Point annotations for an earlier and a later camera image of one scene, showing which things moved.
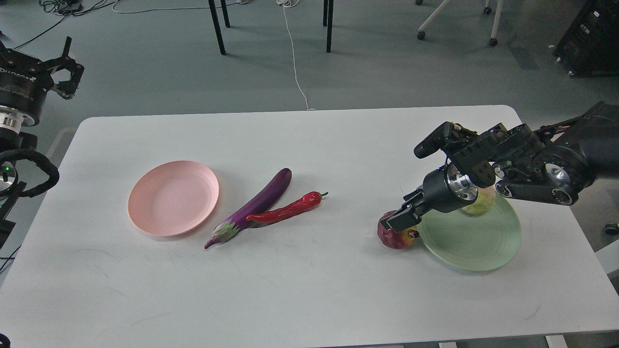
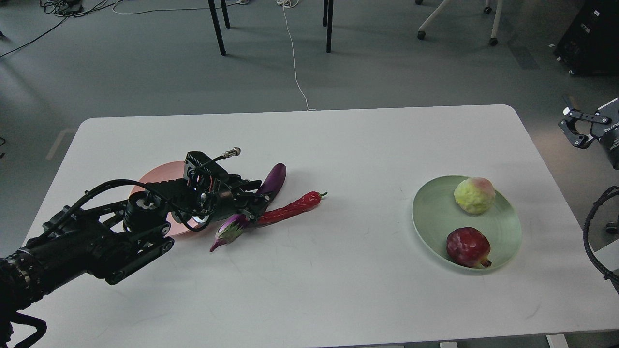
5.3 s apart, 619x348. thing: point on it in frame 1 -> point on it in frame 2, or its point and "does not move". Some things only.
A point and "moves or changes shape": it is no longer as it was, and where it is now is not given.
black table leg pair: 330,18 does not move
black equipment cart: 590,45 does not move
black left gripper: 24,83 -> 226,197
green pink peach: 485,201 does not move
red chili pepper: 306,203 does not move
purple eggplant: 239,222 moves or changes shape
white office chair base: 493,41 does not move
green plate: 471,241 does not move
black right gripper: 445,189 -> 609,139
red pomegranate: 394,240 -> 468,247
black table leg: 216,23 does not move
